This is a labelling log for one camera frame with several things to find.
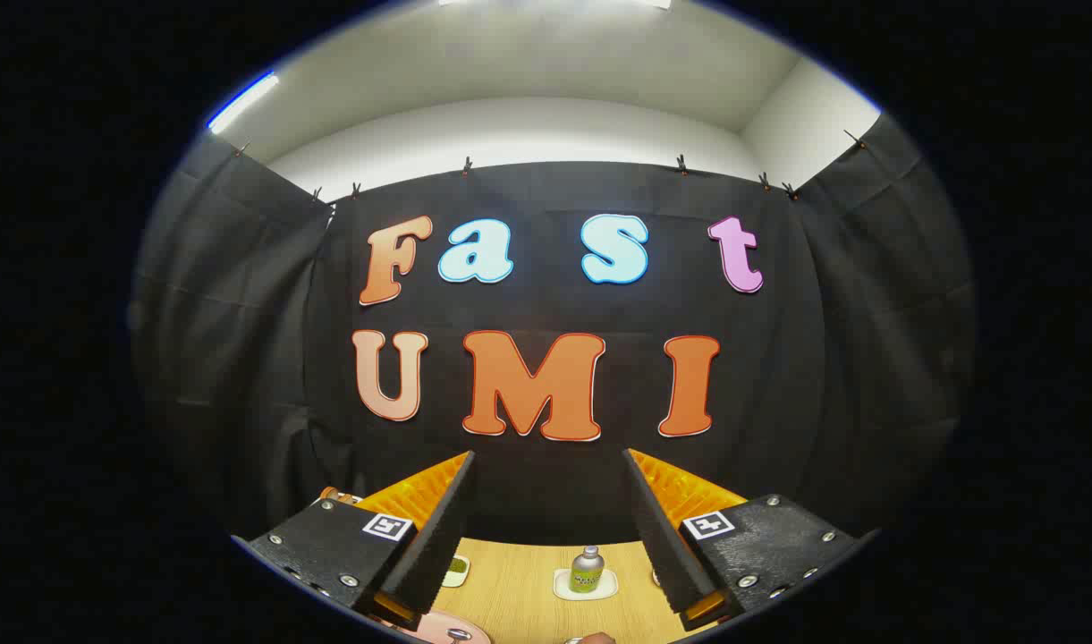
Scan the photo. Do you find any pink round plate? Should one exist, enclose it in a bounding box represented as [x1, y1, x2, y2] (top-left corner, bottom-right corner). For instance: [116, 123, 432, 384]
[394, 611, 493, 644]

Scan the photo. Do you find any white square coaster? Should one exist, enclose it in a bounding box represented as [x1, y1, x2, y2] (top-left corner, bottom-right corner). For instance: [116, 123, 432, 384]
[553, 568, 619, 601]

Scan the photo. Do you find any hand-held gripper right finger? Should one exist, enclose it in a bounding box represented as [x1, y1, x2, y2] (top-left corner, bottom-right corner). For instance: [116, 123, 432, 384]
[622, 447, 882, 631]

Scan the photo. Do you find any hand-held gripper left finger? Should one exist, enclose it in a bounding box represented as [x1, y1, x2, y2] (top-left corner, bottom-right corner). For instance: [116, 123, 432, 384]
[233, 450, 477, 631]

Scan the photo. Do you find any green soda bottle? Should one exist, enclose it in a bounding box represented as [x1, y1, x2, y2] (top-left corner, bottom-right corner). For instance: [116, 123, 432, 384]
[570, 546, 605, 594]

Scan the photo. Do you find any row of black cloth clips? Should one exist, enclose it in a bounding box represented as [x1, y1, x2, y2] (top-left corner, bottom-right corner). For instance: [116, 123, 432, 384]
[233, 130, 868, 202]

